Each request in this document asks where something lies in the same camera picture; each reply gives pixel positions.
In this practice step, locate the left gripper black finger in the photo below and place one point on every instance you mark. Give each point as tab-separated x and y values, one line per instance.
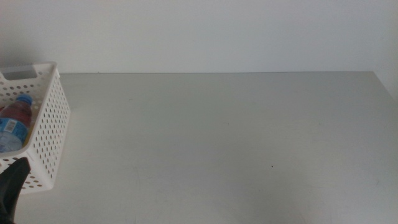
12	186

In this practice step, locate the white perforated plastic basket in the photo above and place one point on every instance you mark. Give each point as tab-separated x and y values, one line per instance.
49	140

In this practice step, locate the clear water bottle blue cap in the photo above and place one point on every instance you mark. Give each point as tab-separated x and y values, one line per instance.
12	130

